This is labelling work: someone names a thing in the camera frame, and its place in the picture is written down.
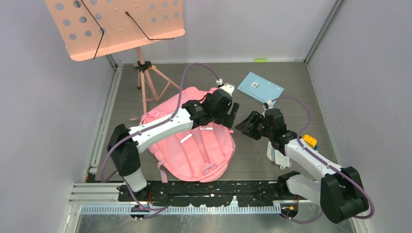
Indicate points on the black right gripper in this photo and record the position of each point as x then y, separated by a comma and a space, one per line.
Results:
254, 118

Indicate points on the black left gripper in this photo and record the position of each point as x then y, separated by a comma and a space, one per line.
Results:
227, 119

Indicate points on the pink student backpack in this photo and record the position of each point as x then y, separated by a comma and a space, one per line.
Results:
193, 148

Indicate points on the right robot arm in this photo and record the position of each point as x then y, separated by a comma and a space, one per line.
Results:
337, 190

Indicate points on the white packaged toothbrush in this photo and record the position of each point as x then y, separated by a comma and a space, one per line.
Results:
277, 157

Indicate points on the light blue thin notebook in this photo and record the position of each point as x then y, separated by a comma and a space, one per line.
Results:
259, 88

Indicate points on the colourful toy train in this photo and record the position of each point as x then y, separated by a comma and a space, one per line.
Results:
310, 141

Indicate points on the green tape strip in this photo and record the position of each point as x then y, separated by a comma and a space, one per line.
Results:
260, 60

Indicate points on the pink music stand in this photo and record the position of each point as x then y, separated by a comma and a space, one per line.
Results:
94, 28

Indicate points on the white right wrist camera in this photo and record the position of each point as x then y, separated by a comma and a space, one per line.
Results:
268, 105

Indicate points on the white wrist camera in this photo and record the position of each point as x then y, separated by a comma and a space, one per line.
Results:
268, 105
229, 88

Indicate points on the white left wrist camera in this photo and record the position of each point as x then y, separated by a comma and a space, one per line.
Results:
229, 88

